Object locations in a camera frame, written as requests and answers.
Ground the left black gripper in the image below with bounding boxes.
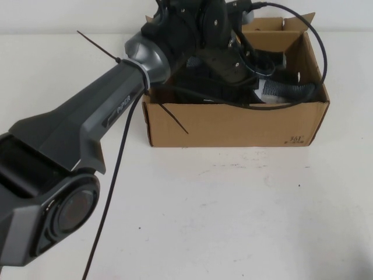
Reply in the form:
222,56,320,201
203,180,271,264
203,37,288,86

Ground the black knit sneaker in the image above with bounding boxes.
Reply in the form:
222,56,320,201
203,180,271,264
183,55,302,88
170,72,318,105

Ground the white foam shoe stuffing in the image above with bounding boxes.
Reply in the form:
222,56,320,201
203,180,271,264
255,87,289,104

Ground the brown cardboard shoe box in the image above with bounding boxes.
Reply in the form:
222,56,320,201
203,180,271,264
142,11,330,148

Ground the thin gripper wire bundle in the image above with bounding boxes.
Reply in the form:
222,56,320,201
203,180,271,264
233,27,276,76

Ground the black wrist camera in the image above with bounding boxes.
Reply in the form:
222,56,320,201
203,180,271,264
227,0,255,23

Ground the dark plastic cable tie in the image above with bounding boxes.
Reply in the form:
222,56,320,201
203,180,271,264
77,30,152,91
145,90,189,135

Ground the black camera cable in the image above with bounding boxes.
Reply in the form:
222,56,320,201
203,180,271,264
82,1,327,280

